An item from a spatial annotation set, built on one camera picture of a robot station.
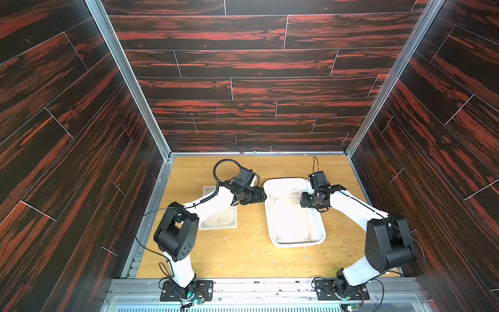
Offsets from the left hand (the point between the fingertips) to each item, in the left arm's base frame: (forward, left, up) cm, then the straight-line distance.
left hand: (263, 198), depth 89 cm
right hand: (+2, -23, -5) cm, 23 cm away
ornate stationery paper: (-6, +19, -10) cm, 22 cm away
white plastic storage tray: (-9, -12, -7) cm, 17 cm away
